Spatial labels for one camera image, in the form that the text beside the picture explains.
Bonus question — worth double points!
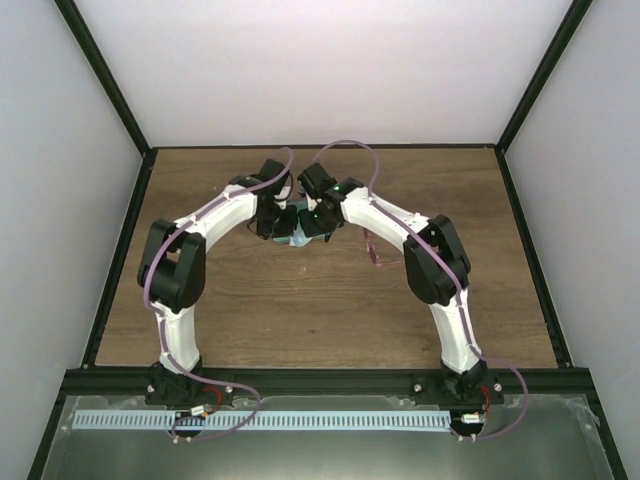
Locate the blue-grey glasses case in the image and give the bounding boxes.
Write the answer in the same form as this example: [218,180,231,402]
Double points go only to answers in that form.
[272,200,316,248]

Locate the pink transparent sunglasses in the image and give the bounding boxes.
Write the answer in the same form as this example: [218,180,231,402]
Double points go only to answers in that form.
[363,229,400,268]

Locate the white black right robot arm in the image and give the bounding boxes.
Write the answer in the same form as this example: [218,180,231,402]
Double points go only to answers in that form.
[298,174,486,403]

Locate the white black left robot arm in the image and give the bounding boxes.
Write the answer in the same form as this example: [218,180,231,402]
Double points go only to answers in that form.
[137,185,297,404]

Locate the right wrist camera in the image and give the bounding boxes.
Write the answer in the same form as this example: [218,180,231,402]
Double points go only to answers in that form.
[297,162,337,207]

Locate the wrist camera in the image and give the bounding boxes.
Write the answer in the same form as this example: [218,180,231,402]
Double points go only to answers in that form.
[297,162,337,207]
[258,158,292,201]

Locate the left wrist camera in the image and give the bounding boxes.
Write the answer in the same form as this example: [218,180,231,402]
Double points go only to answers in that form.
[258,158,292,201]

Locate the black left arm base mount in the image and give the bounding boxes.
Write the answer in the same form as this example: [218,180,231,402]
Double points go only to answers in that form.
[145,362,233,409]

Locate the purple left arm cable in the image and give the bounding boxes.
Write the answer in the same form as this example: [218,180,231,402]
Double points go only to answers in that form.
[142,146,262,444]

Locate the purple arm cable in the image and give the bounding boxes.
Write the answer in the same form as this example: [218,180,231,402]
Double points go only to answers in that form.
[312,139,529,443]
[142,146,262,444]

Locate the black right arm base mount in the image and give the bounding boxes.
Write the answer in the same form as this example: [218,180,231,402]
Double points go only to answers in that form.
[409,370,504,409]

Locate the black aluminium frame rail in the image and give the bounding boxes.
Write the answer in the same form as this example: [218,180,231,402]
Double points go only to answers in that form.
[60,366,595,396]

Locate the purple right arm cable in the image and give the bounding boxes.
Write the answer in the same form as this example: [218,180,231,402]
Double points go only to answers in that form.
[312,139,529,443]

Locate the light blue slotted cable duct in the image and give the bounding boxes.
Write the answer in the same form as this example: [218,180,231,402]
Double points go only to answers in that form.
[71,410,451,433]

